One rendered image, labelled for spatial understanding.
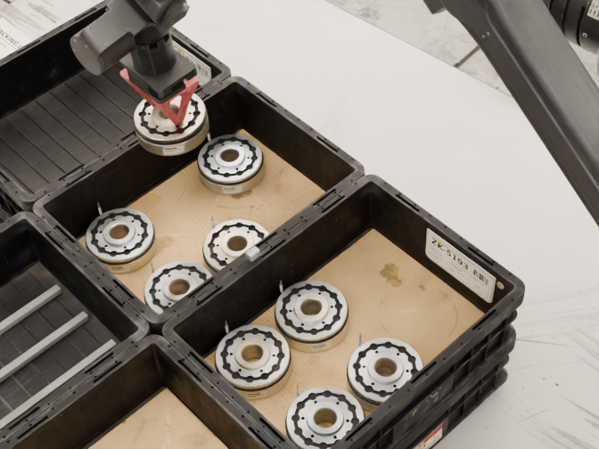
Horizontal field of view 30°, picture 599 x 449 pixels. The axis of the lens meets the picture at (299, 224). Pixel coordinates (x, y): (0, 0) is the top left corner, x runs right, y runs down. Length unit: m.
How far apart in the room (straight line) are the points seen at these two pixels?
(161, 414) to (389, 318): 0.34
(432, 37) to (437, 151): 1.32
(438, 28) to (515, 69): 2.37
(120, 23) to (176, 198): 0.43
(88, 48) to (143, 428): 0.50
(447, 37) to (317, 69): 1.19
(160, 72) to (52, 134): 0.44
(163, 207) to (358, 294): 0.35
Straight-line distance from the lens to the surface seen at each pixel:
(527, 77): 0.95
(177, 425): 1.52
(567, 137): 0.95
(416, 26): 3.32
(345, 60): 2.15
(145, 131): 1.57
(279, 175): 1.77
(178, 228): 1.71
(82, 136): 1.88
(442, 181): 1.93
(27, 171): 1.85
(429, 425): 1.54
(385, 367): 1.53
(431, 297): 1.61
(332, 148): 1.68
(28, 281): 1.70
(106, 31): 1.40
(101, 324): 1.63
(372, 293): 1.62
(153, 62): 1.48
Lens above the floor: 2.13
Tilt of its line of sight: 50 degrees down
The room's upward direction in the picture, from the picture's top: 4 degrees counter-clockwise
